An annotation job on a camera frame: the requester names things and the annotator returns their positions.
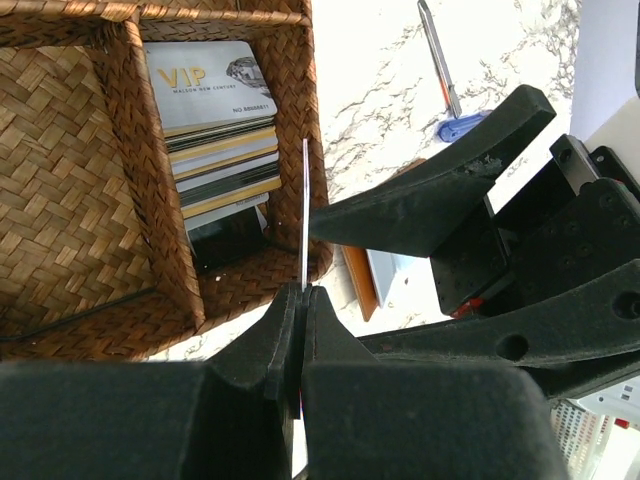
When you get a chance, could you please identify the brown leather card holder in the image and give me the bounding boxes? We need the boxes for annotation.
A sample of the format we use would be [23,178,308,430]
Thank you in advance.
[341,246,427,322]

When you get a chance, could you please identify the brown woven basket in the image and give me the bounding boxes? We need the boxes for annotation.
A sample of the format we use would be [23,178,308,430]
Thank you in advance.
[1,1,328,361]

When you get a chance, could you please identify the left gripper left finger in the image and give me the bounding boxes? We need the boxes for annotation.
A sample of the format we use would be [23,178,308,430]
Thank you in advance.
[1,284,302,479]

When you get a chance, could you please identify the white credit card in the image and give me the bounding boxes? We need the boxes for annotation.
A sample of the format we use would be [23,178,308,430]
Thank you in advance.
[300,138,311,291]

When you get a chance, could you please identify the blue handled screwdriver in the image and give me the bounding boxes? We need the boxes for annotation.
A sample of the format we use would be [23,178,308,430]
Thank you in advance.
[435,110,492,143]

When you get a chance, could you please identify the stack of credit cards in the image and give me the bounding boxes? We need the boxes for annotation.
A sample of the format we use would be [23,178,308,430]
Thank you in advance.
[144,40,281,273]

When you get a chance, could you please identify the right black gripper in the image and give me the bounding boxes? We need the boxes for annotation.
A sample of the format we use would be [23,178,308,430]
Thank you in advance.
[309,85,639,395]

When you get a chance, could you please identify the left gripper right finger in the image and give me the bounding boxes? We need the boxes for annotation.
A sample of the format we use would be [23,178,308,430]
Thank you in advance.
[301,287,568,479]

